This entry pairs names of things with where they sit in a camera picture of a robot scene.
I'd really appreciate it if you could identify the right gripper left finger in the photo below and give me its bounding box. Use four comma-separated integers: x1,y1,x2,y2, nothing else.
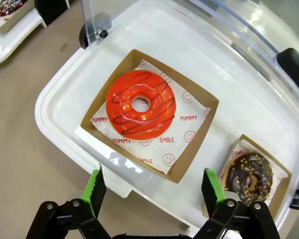
26,163,111,239

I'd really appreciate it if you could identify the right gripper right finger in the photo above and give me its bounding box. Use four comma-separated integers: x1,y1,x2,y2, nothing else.
193,168,281,239

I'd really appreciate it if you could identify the cardboard box of sprinkled donut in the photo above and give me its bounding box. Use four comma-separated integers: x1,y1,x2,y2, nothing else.
0,0,35,34

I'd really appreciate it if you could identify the chocolate donut with coloured sprinkles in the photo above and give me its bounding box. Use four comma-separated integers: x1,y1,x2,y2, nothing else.
0,0,28,17

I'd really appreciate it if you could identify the chocolate donut with nut bits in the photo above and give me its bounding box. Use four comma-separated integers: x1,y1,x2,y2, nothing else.
220,151,274,206

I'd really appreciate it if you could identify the cardboard box of red donut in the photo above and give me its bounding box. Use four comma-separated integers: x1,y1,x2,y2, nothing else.
80,49,220,184

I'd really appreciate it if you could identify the printed paper under red donut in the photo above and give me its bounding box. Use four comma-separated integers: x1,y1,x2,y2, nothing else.
91,59,211,175

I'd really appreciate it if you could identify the cardboard box of nut donut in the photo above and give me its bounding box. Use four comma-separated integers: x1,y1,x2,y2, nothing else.
201,134,292,220

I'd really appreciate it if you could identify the printed paper under nut donut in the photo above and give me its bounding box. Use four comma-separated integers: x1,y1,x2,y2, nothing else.
220,139,289,197

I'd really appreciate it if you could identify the red glazed donut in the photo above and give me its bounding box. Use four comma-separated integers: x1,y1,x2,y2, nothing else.
106,70,177,140

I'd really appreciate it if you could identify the black hinge beside red donut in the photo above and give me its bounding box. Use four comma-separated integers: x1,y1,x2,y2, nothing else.
79,13,110,49

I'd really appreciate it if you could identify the white tray with yellow donut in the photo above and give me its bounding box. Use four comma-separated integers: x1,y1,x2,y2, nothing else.
0,0,48,67

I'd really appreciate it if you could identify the clear lid of two-donut tray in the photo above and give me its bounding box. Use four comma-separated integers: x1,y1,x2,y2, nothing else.
81,0,299,105

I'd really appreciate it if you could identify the white tray with two donuts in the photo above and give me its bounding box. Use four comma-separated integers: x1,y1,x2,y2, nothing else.
34,0,299,234

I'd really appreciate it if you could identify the black handle of two-donut lid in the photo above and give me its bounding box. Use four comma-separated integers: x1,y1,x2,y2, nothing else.
276,48,299,102

